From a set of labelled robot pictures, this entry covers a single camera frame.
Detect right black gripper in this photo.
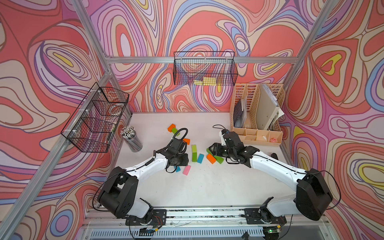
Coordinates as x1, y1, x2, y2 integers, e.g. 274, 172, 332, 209
208, 142, 236, 158

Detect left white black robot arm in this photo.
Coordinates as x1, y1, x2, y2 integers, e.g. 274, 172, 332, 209
97, 139, 189, 220

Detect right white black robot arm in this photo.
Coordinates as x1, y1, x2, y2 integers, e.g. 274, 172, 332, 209
209, 129, 334, 223

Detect orange block right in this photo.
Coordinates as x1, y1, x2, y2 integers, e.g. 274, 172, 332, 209
207, 154, 217, 164

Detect orange block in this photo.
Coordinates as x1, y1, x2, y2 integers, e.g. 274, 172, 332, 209
207, 154, 217, 164
168, 124, 176, 132
183, 138, 191, 145

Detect orange block middle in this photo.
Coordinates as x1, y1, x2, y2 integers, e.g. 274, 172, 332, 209
183, 138, 191, 145

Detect pink block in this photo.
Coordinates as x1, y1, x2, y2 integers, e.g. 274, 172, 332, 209
183, 165, 191, 176

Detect orange block far back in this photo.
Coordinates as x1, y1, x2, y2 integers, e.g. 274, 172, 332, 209
168, 124, 176, 132

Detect dark tablet in organizer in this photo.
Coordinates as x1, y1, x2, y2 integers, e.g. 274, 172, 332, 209
233, 99, 247, 128

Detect grey stapler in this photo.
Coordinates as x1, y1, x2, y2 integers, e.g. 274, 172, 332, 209
271, 153, 278, 160

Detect white folder in organizer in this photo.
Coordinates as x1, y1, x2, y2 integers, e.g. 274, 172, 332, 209
255, 84, 285, 131

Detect yellow sticky notes pad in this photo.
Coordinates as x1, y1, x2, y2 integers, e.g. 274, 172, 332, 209
193, 77, 217, 86

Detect aluminium front rail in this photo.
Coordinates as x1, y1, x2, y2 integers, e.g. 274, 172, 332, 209
85, 205, 326, 229

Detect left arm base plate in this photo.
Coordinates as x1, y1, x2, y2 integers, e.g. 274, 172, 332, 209
126, 209, 167, 227

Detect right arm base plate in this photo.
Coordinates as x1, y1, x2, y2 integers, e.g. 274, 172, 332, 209
244, 208, 287, 226

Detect black wire basket back wall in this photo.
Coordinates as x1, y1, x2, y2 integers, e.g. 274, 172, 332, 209
173, 50, 238, 86

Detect black wire basket wall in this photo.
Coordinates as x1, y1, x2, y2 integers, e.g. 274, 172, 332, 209
173, 50, 238, 86
61, 83, 130, 153

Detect black wire basket left wall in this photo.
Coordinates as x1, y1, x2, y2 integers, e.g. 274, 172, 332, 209
61, 83, 130, 153

